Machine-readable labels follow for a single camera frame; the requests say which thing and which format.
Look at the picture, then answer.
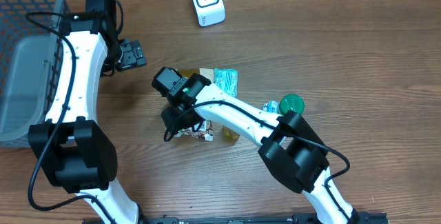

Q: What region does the green lid white jar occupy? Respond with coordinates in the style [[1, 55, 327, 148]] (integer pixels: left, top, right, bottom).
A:
[[278, 94, 305, 115]]

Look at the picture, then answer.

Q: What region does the grey plastic mesh basket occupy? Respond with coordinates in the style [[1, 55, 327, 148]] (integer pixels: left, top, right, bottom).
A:
[[1, 0, 70, 147]]

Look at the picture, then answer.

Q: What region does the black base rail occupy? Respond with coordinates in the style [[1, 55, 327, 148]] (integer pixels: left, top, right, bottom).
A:
[[82, 212, 390, 224]]

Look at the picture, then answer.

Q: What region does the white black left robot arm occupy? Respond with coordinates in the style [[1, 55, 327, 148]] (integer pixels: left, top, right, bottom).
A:
[[28, 0, 146, 223]]

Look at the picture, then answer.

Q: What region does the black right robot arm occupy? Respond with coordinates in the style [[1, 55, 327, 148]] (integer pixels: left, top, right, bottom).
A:
[[152, 67, 359, 223]]

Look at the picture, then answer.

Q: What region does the white barcode scanner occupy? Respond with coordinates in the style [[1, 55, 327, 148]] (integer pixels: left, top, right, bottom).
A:
[[192, 0, 226, 27]]

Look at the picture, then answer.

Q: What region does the teal white tissue packet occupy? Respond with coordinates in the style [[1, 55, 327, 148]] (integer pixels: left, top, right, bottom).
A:
[[262, 100, 279, 114]]

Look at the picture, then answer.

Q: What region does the yellow liquid bottle silver cap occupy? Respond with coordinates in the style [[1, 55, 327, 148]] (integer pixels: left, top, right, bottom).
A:
[[223, 126, 240, 143]]

